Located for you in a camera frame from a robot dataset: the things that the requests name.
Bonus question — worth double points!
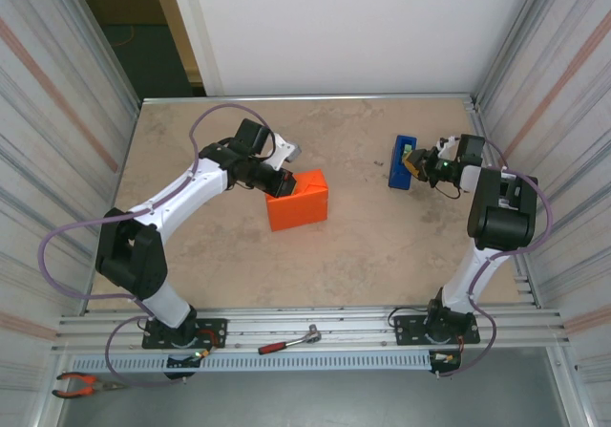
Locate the wide aluminium extrusion rail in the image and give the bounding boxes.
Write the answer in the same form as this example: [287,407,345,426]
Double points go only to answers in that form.
[52,305,572,354]

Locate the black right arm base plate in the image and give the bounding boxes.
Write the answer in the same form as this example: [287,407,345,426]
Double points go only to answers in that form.
[392,312,481,347]

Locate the orange wrapping paper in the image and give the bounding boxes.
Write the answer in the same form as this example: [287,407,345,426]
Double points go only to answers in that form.
[265,168,329,232]

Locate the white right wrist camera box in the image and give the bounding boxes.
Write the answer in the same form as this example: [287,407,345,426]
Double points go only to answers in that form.
[436,135,463,157]

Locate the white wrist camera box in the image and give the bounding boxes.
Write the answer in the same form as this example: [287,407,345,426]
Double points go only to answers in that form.
[266,133,303,169]
[436,135,463,157]

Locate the blue tape dispenser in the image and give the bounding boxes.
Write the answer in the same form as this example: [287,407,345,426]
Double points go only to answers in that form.
[388,134,419,190]

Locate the thin aluminium extrusion rail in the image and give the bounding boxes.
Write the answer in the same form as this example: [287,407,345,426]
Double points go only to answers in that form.
[139,93,480,108]

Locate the orange-handled pliers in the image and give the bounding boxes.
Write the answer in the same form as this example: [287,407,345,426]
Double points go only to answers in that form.
[51,372,120,399]

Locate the white slotted cable duct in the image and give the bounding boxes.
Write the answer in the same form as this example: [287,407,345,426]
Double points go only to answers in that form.
[70,350,433,374]

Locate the red-handled ratchet wrench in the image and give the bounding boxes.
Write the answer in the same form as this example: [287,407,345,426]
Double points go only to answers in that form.
[258,324,324,355]

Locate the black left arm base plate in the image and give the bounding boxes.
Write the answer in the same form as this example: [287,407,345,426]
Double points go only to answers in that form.
[141,318,228,351]

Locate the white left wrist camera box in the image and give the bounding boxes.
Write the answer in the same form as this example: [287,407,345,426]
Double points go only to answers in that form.
[266,133,303,169]

